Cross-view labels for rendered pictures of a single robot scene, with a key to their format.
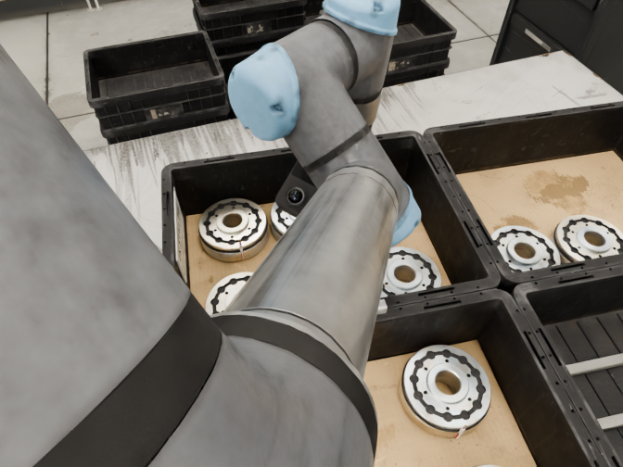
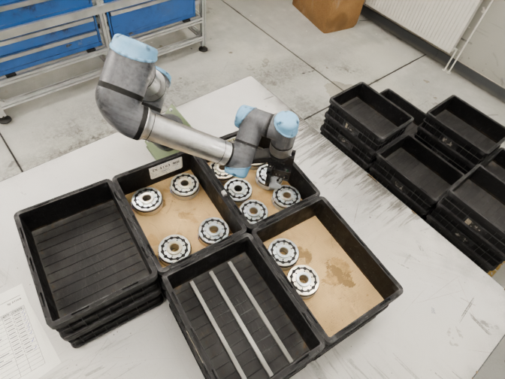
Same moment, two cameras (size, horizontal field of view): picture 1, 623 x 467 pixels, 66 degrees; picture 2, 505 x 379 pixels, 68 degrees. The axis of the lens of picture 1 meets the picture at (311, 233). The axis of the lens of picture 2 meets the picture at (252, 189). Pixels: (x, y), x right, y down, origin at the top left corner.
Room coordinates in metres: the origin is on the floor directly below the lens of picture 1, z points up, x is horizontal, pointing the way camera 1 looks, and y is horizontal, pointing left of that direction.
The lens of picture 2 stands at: (0.02, -0.77, 1.94)
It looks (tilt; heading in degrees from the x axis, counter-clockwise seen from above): 53 degrees down; 62
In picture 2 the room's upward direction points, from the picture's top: 9 degrees clockwise
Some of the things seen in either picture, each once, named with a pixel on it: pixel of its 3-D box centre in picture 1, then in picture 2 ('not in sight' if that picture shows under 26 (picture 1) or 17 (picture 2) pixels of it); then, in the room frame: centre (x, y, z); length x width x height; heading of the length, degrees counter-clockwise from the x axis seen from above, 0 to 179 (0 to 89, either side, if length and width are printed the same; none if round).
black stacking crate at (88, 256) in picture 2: not in sight; (89, 253); (-0.17, -0.13, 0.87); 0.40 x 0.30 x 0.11; 102
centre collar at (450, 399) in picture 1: (447, 383); (213, 229); (0.22, -0.16, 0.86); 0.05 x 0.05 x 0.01
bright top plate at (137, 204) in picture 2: not in sight; (146, 198); (0.03, 0.03, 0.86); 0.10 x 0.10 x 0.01
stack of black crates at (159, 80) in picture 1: (168, 121); (358, 136); (1.35, 0.50, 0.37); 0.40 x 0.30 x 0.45; 109
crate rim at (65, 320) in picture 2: not in sight; (84, 244); (-0.17, -0.13, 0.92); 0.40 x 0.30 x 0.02; 102
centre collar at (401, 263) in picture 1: (404, 274); (253, 210); (0.37, -0.13, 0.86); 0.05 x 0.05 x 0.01
